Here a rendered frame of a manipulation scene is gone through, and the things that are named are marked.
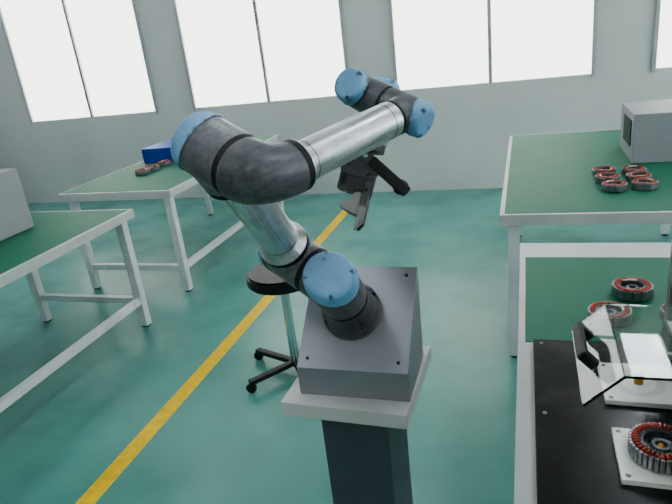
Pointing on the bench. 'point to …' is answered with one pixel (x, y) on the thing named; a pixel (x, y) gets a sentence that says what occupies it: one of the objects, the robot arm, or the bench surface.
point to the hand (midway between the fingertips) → (359, 231)
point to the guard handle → (584, 345)
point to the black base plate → (581, 436)
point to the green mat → (581, 289)
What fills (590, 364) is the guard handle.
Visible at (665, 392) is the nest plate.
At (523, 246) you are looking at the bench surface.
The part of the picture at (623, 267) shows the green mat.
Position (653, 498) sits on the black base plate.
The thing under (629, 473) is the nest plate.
